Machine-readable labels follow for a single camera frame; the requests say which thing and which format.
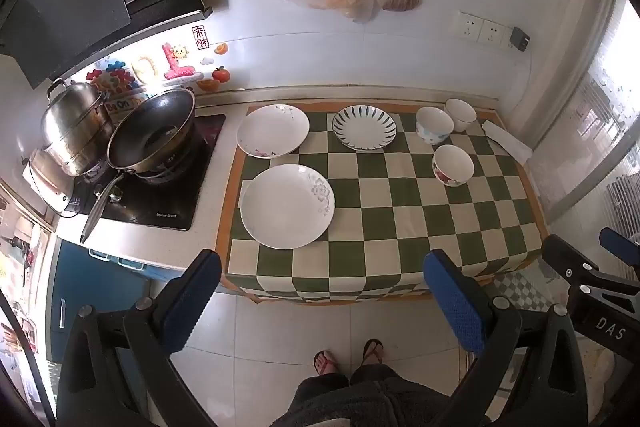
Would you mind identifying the black cooktop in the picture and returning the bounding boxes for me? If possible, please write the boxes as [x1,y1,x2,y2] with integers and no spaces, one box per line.
[65,113,227,231]

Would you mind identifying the black plug adapter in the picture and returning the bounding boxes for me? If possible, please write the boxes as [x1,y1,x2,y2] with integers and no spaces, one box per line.
[509,27,531,52]

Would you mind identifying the striped white plate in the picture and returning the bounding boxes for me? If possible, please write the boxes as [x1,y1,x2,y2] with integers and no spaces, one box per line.
[332,105,400,152]

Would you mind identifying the plain white bowl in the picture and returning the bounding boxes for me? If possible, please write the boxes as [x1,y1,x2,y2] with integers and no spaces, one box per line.
[445,99,478,133]

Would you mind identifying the white wall socket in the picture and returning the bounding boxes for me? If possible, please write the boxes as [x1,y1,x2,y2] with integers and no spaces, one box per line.
[477,19,512,50]
[454,11,484,42]

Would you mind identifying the checkered floor mat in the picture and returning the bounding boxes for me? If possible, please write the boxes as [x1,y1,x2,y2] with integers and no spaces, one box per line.
[462,269,573,390]

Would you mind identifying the person's dark fuzzy clothing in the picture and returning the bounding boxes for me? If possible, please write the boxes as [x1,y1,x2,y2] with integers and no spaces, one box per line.
[271,363,493,427]

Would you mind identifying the stainless steel steamer pot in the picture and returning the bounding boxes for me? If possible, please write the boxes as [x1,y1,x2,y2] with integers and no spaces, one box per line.
[39,78,115,178]

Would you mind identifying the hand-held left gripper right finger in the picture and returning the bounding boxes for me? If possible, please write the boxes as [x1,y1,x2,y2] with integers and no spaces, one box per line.
[422,249,596,427]

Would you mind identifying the red floral white bowl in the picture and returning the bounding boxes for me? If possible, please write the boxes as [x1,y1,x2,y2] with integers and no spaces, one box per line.
[432,144,475,188]

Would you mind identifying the black wok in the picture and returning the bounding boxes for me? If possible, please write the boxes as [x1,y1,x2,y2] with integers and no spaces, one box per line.
[80,88,197,244]

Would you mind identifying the pink number wall sticker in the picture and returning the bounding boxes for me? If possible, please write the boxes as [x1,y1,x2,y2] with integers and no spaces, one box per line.
[160,43,197,80]

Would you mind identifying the pink floral white plate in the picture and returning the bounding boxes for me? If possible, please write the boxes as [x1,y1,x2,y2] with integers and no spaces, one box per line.
[236,104,311,158]

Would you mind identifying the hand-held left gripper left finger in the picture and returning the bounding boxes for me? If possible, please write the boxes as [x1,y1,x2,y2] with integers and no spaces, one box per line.
[57,249,222,427]

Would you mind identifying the blue cabinet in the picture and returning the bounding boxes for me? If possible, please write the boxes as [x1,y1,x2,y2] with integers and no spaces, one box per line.
[49,239,168,364]

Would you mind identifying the blue spotted white bowl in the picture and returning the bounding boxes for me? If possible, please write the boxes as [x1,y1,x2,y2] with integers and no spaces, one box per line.
[415,107,455,146]

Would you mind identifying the person's right forearm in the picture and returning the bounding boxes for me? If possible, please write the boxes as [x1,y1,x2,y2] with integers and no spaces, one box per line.
[575,343,620,403]

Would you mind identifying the colourful letter wall stickers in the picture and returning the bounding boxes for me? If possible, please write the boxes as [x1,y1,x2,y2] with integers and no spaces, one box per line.
[85,61,153,112]

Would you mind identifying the white appliance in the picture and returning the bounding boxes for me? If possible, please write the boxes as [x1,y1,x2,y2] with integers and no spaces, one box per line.
[22,149,77,216]

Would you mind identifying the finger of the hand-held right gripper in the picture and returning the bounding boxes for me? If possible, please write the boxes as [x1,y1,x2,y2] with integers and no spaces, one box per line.
[541,234,640,303]
[599,227,640,265]

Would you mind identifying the person's right foot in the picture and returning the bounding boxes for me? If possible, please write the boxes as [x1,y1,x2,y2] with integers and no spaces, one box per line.
[359,339,386,367]

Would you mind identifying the window with metal grille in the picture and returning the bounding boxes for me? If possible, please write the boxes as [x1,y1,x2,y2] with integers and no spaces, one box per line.
[527,0,640,240]

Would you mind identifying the grey flower white plate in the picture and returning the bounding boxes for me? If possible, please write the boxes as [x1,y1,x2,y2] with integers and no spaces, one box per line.
[239,164,336,251]

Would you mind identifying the person's left foot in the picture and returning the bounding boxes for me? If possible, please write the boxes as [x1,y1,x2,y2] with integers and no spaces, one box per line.
[313,349,342,377]

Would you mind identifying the folded white paper towel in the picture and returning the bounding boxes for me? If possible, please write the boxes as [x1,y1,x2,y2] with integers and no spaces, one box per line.
[481,119,534,166]

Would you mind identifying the green checkered table mat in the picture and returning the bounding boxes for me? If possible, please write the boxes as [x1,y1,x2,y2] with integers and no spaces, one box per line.
[216,104,550,305]

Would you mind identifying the person's foot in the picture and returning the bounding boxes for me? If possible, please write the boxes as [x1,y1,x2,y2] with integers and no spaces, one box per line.
[313,349,342,377]
[359,339,386,367]

